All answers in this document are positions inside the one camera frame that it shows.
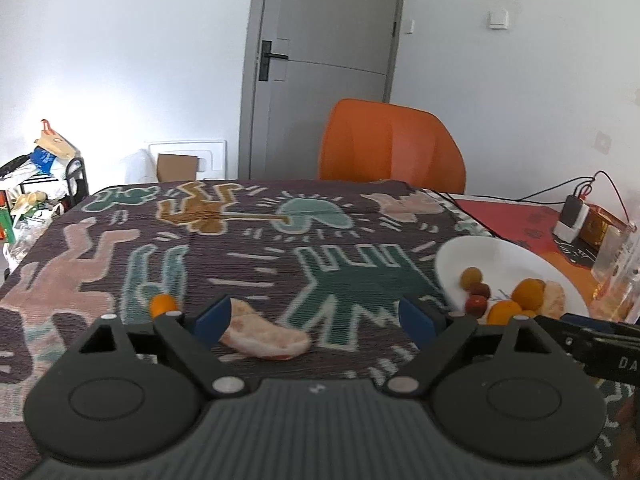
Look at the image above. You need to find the black door handle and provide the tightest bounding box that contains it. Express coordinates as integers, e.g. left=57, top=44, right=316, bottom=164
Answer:
left=258, top=40, right=288, bottom=81

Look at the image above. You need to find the dark brown fruit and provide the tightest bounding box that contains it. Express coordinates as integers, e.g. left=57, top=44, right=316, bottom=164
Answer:
left=469, top=283, right=491, bottom=299

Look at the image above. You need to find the charger power block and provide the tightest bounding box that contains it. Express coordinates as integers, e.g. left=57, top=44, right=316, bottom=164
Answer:
left=553, top=195, right=589, bottom=243

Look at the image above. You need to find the paper bag on cart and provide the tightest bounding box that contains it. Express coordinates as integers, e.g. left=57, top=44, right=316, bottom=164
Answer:
left=35, top=119, right=80, bottom=160

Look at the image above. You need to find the cardboard box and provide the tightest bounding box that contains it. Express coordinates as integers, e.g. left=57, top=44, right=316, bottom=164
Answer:
left=156, top=154, right=198, bottom=182

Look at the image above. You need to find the orange chair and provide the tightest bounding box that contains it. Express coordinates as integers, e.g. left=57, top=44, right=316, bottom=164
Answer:
left=319, top=99, right=466, bottom=193

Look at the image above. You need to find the patterned woven blanket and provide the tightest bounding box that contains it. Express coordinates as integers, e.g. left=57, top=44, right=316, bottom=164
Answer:
left=1, top=180, right=639, bottom=479

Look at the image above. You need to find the clear plastic bottle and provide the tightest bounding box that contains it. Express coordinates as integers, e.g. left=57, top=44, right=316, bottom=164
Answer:
left=590, top=223, right=639, bottom=325

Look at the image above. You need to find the peeled pomelo piece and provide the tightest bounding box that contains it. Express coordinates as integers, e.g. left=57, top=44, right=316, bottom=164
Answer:
left=539, top=281, right=566, bottom=320
left=219, top=298, right=311, bottom=361

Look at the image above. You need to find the small tangerine back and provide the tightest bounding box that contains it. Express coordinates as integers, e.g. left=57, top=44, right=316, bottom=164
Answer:
left=149, top=294, right=180, bottom=318

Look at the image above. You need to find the white board against wall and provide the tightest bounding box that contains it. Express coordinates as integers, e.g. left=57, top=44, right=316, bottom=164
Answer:
left=149, top=141, right=227, bottom=182

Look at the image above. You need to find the red cherry fruit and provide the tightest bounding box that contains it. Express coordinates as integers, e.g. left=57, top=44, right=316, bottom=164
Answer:
left=464, top=295, right=488, bottom=318

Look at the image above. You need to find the orange red mat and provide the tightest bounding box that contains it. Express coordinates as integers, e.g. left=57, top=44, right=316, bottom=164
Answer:
left=461, top=200, right=599, bottom=321

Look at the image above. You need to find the yellow plum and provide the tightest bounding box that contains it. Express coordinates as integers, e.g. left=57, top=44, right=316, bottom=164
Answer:
left=459, top=266, right=483, bottom=290

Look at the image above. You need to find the orange gold box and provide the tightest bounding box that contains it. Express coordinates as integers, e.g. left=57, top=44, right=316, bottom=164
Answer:
left=578, top=204, right=627, bottom=249

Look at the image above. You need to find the black cable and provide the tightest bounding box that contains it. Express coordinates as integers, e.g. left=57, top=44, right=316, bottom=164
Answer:
left=424, top=169, right=634, bottom=241

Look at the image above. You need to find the grey door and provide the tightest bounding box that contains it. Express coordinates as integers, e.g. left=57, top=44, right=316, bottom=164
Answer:
left=238, top=0, right=402, bottom=180

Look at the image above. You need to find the white light switch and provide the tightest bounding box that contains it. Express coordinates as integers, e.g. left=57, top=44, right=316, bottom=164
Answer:
left=488, top=8, right=510, bottom=30

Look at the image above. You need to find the person's right hand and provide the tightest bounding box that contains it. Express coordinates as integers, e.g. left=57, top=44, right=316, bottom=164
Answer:
left=616, top=390, right=639, bottom=480

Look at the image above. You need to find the medium orange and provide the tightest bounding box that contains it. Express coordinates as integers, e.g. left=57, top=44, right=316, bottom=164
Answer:
left=486, top=300, right=523, bottom=326

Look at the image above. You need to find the large orange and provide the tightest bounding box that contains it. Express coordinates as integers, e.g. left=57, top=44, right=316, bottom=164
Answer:
left=511, top=278, right=546, bottom=311

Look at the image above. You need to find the white plate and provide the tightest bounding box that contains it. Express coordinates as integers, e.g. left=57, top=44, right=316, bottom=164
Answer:
left=434, top=235, right=589, bottom=316

